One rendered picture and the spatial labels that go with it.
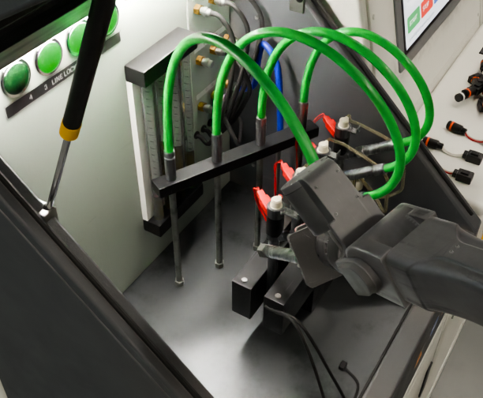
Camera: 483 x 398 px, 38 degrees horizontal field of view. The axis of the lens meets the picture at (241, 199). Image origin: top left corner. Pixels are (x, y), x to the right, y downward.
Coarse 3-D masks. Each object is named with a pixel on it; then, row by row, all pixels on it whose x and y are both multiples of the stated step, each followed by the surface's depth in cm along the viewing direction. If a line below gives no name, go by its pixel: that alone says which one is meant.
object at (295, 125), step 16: (208, 32) 88; (176, 48) 95; (224, 48) 85; (240, 48) 84; (176, 64) 98; (256, 64) 82; (256, 80) 81; (272, 96) 80; (288, 112) 79; (304, 144) 79
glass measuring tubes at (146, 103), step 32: (192, 32) 115; (128, 64) 108; (160, 64) 109; (128, 96) 112; (160, 96) 115; (160, 128) 119; (192, 128) 127; (160, 160) 126; (192, 160) 132; (192, 192) 136; (160, 224) 129
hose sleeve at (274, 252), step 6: (270, 246) 97; (276, 246) 96; (264, 252) 98; (270, 252) 96; (276, 252) 95; (282, 252) 94; (288, 252) 93; (276, 258) 96; (282, 258) 94; (288, 258) 93; (294, 258) 91
